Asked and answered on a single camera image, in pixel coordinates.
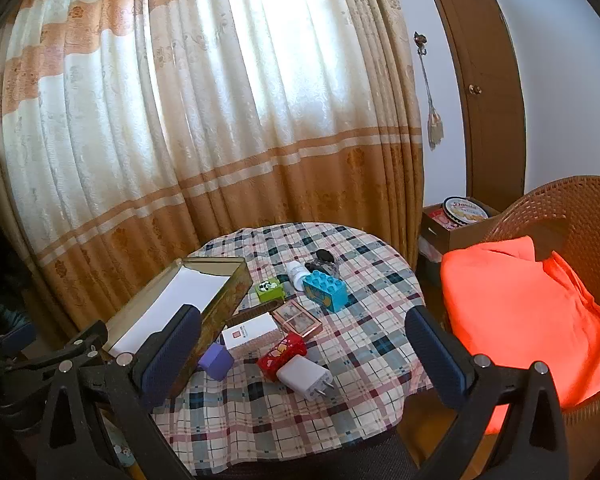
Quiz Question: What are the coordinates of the red toy block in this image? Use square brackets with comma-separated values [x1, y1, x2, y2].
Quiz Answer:
[257, 332, 308, 380]

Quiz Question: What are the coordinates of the orange cushion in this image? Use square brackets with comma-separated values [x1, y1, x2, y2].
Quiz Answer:
[440, 236, 600, 436]

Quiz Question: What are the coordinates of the brown wooden door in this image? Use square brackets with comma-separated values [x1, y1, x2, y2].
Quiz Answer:
[419, 0, 527, 207]

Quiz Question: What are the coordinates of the gold rectangular tin box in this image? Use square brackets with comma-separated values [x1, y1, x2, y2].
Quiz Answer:
[102, 256, 253, 401]

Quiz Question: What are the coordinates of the purple block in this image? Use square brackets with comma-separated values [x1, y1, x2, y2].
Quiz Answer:
[198, 344, 233, 380]

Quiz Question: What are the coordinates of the pink makeup palette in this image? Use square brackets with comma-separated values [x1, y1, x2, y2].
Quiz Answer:
[271, 301, 324, 338]

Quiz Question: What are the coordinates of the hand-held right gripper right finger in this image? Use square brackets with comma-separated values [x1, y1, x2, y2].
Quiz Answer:
[405, 306, 571, 480]

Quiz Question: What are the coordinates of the plaid tablecloth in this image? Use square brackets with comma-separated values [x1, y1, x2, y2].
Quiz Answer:
[150, 221, 427, 477]

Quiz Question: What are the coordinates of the round blue cookie tin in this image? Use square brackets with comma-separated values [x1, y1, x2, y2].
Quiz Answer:
[441, 197, 490, 225]

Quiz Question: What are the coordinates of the curtain tieback tassel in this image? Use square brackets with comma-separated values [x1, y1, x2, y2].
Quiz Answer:
[420, 52, 445, 152]

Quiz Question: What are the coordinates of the white paper sheet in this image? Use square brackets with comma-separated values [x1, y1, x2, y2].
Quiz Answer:
[112, 266, 228, 356]

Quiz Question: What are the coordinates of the white charger plug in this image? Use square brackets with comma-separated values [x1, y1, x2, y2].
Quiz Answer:
[276, 355, 336, 403]

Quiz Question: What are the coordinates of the white box with red stamp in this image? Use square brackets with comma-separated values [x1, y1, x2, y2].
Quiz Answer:
[221, 312, 285, 359]

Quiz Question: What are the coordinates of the white plastic bag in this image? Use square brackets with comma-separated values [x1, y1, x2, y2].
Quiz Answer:
[417, 235, 443, 263]

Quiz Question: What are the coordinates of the green panda toy block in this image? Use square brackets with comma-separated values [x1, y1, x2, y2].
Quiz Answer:
[255, 280, 286, 304]

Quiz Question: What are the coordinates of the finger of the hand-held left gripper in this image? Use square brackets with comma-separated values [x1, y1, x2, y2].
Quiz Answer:
[0, 322, 38, 361]
[22, 321, 110, 376]

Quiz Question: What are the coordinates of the brown cardboard box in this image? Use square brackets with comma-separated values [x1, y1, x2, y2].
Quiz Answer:
[421, 203, 503, 257]

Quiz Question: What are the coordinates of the brown comb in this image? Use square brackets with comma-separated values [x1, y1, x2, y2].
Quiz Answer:
[225, 300, 283, 328]

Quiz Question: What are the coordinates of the brown wicker chair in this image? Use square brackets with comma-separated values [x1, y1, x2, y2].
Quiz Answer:
[480, 175, 600, 433]

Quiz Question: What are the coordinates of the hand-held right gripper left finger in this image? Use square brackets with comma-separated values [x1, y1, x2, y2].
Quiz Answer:
[35, 304, 202, 480]

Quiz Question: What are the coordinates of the blue toy block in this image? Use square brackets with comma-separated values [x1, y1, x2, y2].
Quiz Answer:
[302, 270, 348, 314]

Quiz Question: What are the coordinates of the beige and orange curtain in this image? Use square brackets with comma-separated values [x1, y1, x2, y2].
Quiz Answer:
[0, 0, 426, 361]

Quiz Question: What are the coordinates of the white plastic bottle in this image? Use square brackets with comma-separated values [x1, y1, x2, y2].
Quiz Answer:
[286, 261, 312, 292]

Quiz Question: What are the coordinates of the black fuzzy cloth item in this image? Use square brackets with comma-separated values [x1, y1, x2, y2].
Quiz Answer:
[304, 249, 341, 277]

